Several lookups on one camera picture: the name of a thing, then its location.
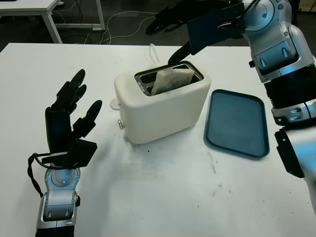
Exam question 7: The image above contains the black floor cable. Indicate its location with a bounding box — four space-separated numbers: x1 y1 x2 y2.
61 0 92 44

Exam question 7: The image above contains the white two-slot toaster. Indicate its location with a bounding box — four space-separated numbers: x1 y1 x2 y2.
114 61 212 145

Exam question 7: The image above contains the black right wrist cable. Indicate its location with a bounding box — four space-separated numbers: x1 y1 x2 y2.
237 0 259 20

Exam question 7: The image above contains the white office desk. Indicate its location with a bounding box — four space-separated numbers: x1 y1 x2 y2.
0 0 106 44

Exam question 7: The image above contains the blue plastic tray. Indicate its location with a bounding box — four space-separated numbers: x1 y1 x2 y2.
203 89 270 161

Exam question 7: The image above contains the white bread slice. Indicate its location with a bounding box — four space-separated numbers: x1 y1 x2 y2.
151 68 195 96

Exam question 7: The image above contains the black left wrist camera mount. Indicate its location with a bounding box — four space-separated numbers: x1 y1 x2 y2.
41 138 97 170

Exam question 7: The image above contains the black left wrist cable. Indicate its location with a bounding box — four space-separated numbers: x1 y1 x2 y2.
27 153 50 198

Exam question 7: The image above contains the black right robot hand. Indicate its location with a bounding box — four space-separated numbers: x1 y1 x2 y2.
145 0 242 66

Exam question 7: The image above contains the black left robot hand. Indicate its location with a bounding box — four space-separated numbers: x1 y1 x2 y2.
44 69 103 155

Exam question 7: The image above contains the white toaster power cord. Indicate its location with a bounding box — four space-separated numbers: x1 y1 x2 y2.
150 43 161 64

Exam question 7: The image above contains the white floor cable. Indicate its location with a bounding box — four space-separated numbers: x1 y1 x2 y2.
101 9 158 45

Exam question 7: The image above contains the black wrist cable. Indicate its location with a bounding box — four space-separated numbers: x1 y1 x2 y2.
237 0 259 20
27 153 50 198

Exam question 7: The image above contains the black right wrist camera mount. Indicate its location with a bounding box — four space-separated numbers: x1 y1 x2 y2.
186 2 245 55

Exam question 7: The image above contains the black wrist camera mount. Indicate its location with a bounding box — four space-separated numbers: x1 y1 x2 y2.
41 138 97 170
186 2 245 55

